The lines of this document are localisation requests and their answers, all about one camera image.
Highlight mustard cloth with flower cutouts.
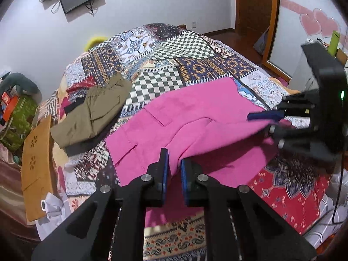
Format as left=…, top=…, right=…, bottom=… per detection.
left=21, top=115, right=59, bottom=222

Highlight white patterned bed sheet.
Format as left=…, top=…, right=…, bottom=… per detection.
left=304, top=187, right=348, bottom=248

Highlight yellow round object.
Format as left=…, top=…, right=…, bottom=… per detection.
left=84, top=35, right=109, bottom=52

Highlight white cabinet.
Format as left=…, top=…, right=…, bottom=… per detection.
left=292, top=38, right=319, bottom=91

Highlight olive green pants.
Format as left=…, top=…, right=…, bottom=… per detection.
left=50, top=72, right=133, bottom=149

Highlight pink pants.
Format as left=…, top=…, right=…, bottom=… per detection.
left=105, top=77, right=293, bottom=228

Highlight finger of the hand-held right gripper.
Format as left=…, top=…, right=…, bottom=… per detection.
left=268, top=124, right=337, bottom=164
left=247, top=90, right=319, bottom=123

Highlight patchwork printed blanket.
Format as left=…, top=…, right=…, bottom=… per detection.
left=35, top=23, right=338, bottom=261

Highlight green bottle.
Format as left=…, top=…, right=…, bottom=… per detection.
left=327, top=30, right=341, bottom=56

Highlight grey bag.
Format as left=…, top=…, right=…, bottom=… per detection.
left=254, top=27, right=271, bottom=56

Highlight green patterned bag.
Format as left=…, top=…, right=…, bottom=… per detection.
left=0, top=95, right=39, bottom=153

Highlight wooden door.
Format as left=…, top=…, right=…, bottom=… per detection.
left=234, top=0, right=293, bottom=83

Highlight grey plush toy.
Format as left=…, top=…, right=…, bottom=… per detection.
left=0, top=72, right=43, bottom=102

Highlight orange box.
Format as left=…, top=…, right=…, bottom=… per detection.
left=0, top=91, right=20, bottom=122

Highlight pink heart wall sticker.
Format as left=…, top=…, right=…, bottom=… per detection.
left=281, top=0, right=340, bottom=37

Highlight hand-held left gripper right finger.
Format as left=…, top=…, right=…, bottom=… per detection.
left=181, top=158, right=318, bottom=261

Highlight white cloth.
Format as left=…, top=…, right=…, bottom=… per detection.
left=35, top=192, right=72, bottom=226

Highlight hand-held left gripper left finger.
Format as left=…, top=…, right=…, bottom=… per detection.
left=31, top=148, right=170, bottom=261

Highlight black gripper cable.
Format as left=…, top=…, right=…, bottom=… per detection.
left=332, top=149, right=348, bottom=225

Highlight dark cloth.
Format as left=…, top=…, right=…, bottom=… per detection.
left=64, top=118, right=120, bottom=157

